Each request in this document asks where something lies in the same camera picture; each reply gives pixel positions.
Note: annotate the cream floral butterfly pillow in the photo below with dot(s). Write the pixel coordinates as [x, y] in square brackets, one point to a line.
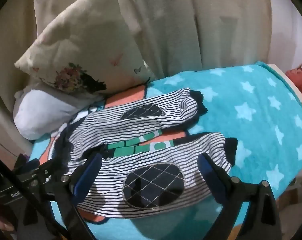
[85, 47]

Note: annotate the turquoise star printed blanket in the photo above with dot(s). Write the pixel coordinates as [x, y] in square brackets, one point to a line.
[253, 120]

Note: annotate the red cloth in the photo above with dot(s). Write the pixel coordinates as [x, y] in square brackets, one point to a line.
[301, 80]

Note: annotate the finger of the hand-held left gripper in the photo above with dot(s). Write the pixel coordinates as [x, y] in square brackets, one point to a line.
[44, 173]
[32, 165]

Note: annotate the white pillow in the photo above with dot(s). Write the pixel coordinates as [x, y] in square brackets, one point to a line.
[40, 112]

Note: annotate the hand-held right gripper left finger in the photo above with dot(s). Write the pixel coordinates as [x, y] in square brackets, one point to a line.
[88, 171]

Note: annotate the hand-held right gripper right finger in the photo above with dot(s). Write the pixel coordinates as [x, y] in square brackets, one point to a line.
[209, 172]

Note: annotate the striped pants with dark patches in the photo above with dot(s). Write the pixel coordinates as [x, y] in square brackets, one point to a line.
[141, 120]

